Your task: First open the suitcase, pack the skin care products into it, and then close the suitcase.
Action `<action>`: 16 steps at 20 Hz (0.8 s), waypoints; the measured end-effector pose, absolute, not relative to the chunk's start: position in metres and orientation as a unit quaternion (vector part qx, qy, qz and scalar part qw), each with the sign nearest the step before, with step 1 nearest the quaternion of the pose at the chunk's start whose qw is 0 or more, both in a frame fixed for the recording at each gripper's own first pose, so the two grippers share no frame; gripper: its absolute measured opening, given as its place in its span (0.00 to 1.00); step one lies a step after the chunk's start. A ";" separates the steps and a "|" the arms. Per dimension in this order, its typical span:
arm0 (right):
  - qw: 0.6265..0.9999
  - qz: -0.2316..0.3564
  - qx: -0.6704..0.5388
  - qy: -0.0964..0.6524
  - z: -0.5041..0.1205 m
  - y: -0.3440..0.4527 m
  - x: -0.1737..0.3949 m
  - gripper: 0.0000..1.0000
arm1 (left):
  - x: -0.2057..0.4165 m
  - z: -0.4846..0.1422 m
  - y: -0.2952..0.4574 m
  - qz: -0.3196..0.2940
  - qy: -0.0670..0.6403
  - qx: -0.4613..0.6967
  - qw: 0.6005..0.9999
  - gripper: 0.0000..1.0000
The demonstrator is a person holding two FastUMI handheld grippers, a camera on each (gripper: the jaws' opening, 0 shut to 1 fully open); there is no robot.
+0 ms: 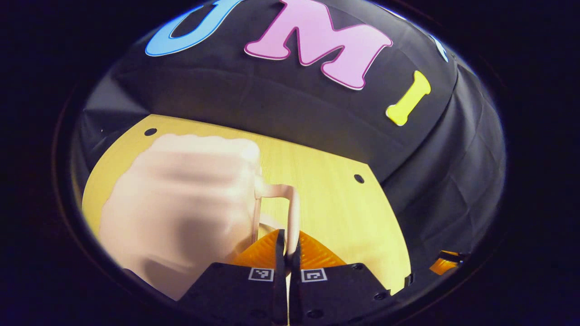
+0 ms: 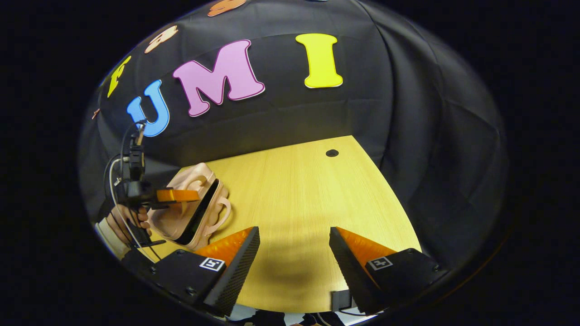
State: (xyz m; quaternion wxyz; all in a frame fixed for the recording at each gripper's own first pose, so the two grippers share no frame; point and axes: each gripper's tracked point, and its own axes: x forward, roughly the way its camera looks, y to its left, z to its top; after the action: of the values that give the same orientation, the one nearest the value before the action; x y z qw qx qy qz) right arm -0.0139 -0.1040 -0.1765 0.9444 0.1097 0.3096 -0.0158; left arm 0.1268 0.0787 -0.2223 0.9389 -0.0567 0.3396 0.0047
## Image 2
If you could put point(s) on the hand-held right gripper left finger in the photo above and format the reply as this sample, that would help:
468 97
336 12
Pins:
238 276

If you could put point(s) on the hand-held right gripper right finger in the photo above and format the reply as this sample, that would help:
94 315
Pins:
349 276

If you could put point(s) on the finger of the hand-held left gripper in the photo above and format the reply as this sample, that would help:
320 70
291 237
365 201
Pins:
179 195

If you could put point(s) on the pink suitcase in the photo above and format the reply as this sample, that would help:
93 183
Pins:
181 222

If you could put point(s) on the copper cloth clip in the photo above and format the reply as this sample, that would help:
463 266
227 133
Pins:
95 113

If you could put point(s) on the black backdrop cloth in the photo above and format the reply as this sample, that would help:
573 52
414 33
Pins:
362 113

